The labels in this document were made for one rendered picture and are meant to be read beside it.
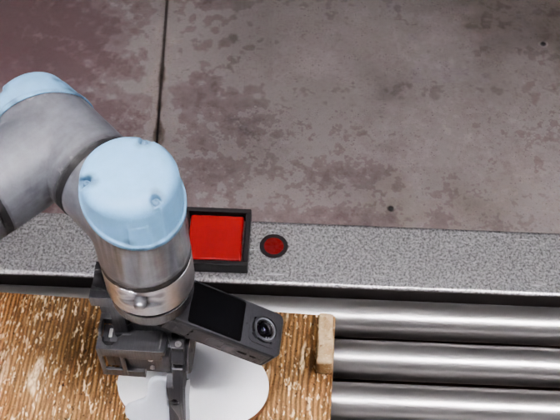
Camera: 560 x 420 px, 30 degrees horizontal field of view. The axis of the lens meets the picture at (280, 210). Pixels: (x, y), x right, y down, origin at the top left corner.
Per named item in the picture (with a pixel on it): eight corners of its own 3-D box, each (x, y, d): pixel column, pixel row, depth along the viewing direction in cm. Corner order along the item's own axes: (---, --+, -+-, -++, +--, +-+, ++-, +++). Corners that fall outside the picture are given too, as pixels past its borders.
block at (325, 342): (317, 324, 110) (318, 311, 107) (334, 325, 110) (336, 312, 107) (314, 375, 106) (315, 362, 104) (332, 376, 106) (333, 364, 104)
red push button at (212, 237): (192, 220, 119) (191, 213, 118) (244, 222, 119) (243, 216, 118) (187, 265, 116) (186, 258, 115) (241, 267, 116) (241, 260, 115)
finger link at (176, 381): (172, 401, 100) (171, 324, 96) (190, 402, 100) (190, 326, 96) (163, 432, 96) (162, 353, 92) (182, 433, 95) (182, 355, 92)
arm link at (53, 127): (-68, 120, 81) (12, 206, 76) (50, 46, 85) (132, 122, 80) (-40, 178, 88) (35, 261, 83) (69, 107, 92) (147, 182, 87)
